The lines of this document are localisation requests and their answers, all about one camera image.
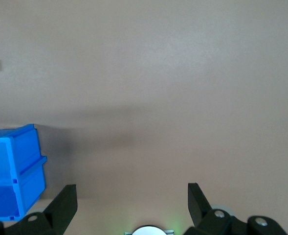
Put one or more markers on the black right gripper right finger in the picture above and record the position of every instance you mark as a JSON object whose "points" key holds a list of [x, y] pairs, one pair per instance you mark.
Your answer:
{"points": [[207, 220]]}

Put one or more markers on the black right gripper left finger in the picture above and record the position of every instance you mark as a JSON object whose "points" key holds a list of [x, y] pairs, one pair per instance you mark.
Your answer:
{"points": [[58, 210]]}

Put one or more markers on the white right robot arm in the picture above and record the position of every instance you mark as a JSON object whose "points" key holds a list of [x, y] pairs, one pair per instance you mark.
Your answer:
{"points": [[148, 231]]}

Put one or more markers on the blue plastic storage bin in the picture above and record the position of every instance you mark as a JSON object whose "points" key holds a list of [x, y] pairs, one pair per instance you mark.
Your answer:
{"points": [[2, 171]]}

